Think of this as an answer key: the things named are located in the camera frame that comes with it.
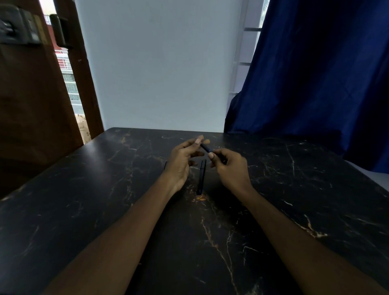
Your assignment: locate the person's left hand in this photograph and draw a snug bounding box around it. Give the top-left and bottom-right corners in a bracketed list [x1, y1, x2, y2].
[161, 135, 211, 195]

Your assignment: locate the person's right hand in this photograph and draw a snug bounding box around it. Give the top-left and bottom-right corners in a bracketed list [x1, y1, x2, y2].
[208, 148, 254, 197]

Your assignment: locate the person's left forearm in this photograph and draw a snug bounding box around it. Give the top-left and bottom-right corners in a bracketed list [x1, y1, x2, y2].
[43, 172, 177, 295]

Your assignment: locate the person's right forearm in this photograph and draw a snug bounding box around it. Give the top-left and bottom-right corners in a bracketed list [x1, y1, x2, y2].
[239, 186, 389, 295]

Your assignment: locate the black pen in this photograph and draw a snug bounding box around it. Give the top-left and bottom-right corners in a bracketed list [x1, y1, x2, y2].
[200, 159, 207, 195]
[196, 160, 204, 196]

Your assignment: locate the beige sack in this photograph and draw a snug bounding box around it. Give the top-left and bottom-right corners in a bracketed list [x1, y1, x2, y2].
[75, 114, 92, 144]

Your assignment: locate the white window grille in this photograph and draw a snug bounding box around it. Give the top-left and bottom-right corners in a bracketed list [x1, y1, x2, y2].
[226, 0, 270, 117]

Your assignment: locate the blue curtain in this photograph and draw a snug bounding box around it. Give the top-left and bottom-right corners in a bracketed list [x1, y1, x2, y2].
[224, 0, 389, 174]

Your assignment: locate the brown wooden door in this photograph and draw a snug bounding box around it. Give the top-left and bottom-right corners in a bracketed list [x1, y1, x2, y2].
[0, 0, 84, 199]

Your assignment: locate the dark metal door latch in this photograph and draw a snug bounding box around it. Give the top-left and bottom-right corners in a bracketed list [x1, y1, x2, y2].
[49, 14, 70, 49]

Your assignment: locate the dark metal door lock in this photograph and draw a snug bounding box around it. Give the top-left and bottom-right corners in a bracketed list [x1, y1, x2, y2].
[0, 4, 42, 47]

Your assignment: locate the brown wooden door frame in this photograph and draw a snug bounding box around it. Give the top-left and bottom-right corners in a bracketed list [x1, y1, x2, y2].
[53, 0, 105, 140]

